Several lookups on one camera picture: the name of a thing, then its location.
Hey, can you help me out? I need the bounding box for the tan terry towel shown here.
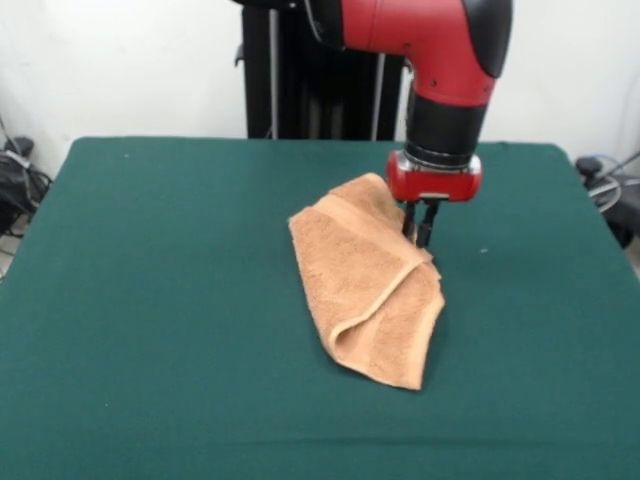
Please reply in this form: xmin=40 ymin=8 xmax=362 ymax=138
xmin=288 ymin=172 xmax=446 ymax=390

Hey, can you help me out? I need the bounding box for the dark green table cloth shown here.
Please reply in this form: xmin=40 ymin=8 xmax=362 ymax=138
xmin=0 ymin=135 xmax=640 ymax=480

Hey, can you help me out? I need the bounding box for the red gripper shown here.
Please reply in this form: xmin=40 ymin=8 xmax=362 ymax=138
xmin=385 ymin=149 xmax=485 ymax=248

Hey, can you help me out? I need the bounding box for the black electronics box with cables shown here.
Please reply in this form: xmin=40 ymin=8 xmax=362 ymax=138
xmin=0 ymin=137 xmax=54 ymax=236

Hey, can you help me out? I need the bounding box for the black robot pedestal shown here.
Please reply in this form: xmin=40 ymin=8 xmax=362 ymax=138
xmin=229 ymin=0 xmax=416 ymax=141

